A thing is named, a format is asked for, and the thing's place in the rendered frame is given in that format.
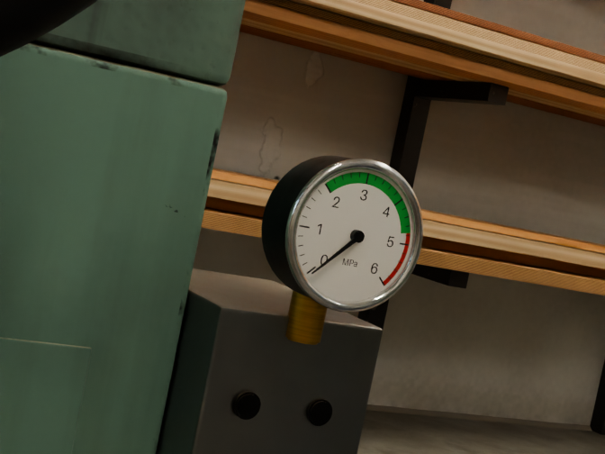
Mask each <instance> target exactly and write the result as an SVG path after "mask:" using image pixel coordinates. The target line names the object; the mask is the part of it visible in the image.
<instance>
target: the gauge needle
mask: <svg viewBox="0 0 605 454"><path fill-rule="evenodd" d="M364 238H365V235H364V233H363V232H362V231H359V230H353V231H352V232H351V233H350V239H351V241H350V242H348V243H347V244H346V245H345V246H344V247H342V248H341V249H340V250H339V251H337V252H336V253H335V254H334V255H333V256H331V257H330V258H329V259H327V260H326V261H325V262H324V263H323V264H321V265H320V266H319V267H318V268H316V269H315V270H314V271H313V272H312V274H313V273H315V272H316V271H317V270H319V269H320V268H322V267H323V266H325V265H326V264H327V263H329V262H330V261H331V260H333V259H334V258H336V257H337V256H338V255H339V254H340V253H342V252H343V251H344V250H346V249H347V248H349V247H350V246H352V245H353V244H354V243H356V242H357V243H359V242H362V241H363V240H364Z"/></svg>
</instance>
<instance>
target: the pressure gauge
mask: <svg viewBox="0 0 605 454"><path fill-rule="evenodd" d="M353 230H359V231H362V232H363V233H364V235H365V238H364V240H363V241H362V242H359V243H357V242H356V243H354V244H353V245H352V246H350V247H349V248H347V249H346V250H344V251H343V252H342V253H340V254H339V255H338V256H337V257H336V258H334V259H333V260H331V261H330V262H329V263H327V264H326V265H325V266H323V267H322V268H320V269H319V270H317V271H316V272H315V273H313V274H312V272H313V271H314V270H315V269H316V268H318V267H319V266H320V265H321V264H323V263H324V262H325V261H326V260H327V259H329V258H330V257H331V256H333V255H334V254H335V253H336V252H337V251H339V250H340V249H341V248H342V247H344V246H345V245H346V244H347V243H348V242H350V241H351V239H350V233H351V232H352V231H353ZM422 240H423V220H422V213H421V209H420V204H419V201H418V198H417V196H416V195H415V193H414V191H413V190H412V188H411V186H410V184H409V183H408V182H407V181H406V179H405V178H404V177H403V176H402V175H401V174H400V173H399V172H397V171H396V170H395V169H393V168H391V167H389V166H388V165H386V164H384V163H382V162H380V161H376V160H373V159H351V158H346V157H340V156H332V155H331V156H320V157H316V158H312V159H308V160H306V161H304V162H302V163H300V164H299V165H297V166H296V167H294V168H292V169H291V170H290V171H289V172H287V173H286V174H285V175H284V176H283V177H282V179H281V180H280V181H279V182H278V183H277V184H276V186H275V188H274V190H273V191H272V193H271V195H270V196H269V198H268V201H267V203H266V208H265V211H264V214H263V220H262V243H263V249H264V252H265V255H266V260H267V262H268V264H269V266H270V267H271V268H272V270H273V271H274V273H275V275H276V276H277V277H278V278H279V279H280V280H281V281H282V282H283V283H284V284H285V285H286V286H288V287H289V288H291V289H292V290H293V293H292V298H291V303H290V307H289V312H288V315H289V322H288V326H287V331H286V335H285V336H286V337H287V339H288V340H290V341H296V342H300V343H304V344H311V345H317V344H318V343H320V342H321V335H322V331H323V326H324V322H325V317H326V313H327V309H328V308H329V309H331V310H334V311H339V312H345V313H355V312H361V311H365V310H368V309H372V308H374V307H376V306H378V305H379V304H382V303H384V302H385V301H387V300H388V299H390V298H391V297H392V296H393V295H395V294H396V293H397V292H398V291H399V290H400V289H401V288H402V286H403V285H404V284H405V283H406V281H407V280H408V278H409V277H410V275H411V273H412V271H413V269H414V268H415V266H416V264H417V261H418V258H419V256H420V250H421V246H422Z"/></svg>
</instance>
